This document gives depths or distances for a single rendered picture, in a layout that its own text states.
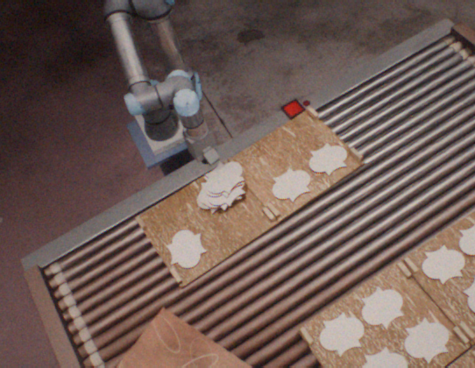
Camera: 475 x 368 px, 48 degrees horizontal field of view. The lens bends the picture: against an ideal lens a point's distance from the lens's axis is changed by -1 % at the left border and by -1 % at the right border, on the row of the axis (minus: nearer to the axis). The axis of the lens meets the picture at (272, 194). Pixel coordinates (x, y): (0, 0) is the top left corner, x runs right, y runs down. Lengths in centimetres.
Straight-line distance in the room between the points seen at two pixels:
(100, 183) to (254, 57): 135
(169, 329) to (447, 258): 93
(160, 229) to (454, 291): 105
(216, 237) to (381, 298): 62
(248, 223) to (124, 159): 168
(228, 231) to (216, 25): 243
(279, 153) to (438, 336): 89
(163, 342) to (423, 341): 80
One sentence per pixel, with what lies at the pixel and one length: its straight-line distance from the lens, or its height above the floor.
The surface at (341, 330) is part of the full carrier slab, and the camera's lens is 176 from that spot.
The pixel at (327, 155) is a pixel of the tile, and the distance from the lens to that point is 207.
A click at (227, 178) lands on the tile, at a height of 101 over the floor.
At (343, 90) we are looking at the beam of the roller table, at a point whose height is 91.
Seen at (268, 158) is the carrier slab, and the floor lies 94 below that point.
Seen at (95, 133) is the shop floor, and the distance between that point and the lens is 371.
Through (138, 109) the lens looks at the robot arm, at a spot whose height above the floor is 138.
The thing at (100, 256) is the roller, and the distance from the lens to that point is 207.
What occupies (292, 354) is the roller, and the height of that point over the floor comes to 92.
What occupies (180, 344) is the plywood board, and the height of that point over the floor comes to 104.
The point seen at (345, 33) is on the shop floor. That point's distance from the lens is 394.
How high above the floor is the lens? 263
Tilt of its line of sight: 58 degrees down
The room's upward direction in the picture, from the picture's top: 12 degrees counter-clockwise
